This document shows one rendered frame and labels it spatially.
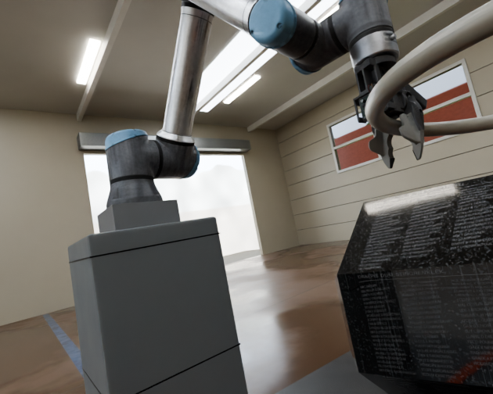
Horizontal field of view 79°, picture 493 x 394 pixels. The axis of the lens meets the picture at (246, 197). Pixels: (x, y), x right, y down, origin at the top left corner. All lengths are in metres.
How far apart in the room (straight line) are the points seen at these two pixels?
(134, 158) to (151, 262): 0.37
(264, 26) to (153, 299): 0.74
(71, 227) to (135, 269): 6.19
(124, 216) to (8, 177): 6.25
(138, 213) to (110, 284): 0.26
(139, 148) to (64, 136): 6.45
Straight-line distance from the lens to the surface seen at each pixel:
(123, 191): 1.07
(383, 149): 0.70
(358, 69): 0.69
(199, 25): 1.19
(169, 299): 0.95
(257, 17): 0.70
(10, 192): 7.14
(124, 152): 1.11
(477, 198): 1.05
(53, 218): 7.07
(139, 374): 0.95
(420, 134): 0.66
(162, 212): 1.06
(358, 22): 0.73
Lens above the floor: 0.78
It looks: 6 degrees up
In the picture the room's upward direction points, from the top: 11 degrees counter-clockwise
